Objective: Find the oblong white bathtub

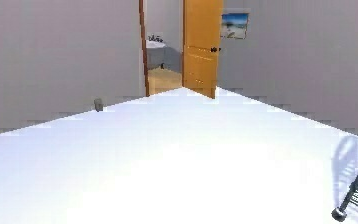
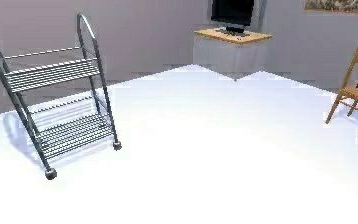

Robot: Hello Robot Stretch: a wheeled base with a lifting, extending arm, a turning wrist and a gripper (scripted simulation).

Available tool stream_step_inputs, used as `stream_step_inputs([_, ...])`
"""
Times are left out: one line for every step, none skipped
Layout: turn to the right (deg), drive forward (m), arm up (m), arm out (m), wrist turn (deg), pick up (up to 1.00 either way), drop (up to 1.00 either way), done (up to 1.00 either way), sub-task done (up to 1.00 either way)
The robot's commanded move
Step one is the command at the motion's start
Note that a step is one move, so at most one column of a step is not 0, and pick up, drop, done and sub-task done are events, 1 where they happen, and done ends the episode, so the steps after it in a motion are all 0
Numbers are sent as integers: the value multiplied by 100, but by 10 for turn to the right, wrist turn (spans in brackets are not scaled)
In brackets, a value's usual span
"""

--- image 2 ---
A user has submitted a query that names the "grey metal wire shelf cart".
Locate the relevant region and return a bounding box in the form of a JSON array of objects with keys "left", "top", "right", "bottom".
[{"left": 0, "top": 12, "right": 123, "bottom": 181}]

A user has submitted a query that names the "brown wooden chair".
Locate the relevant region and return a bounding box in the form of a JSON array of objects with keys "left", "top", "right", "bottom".
[{"left": 324, "top": 43, "right": 358, "bottom": 155}]

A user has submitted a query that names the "framed wall picture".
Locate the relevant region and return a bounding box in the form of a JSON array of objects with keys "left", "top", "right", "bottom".
[{"left": 303, "top": 0, "right": 358, "bottom": 15}]

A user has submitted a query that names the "white cabinet with wooden top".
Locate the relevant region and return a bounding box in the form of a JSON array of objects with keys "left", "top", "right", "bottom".
[{"left": 192, "top": 27, "right": 274, "bottom": 81}]

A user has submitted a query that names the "black television set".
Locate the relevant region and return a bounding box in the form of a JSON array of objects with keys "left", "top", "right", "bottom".
[{"left": 210, "top": 0, "right": 256, "bottom": 35}]

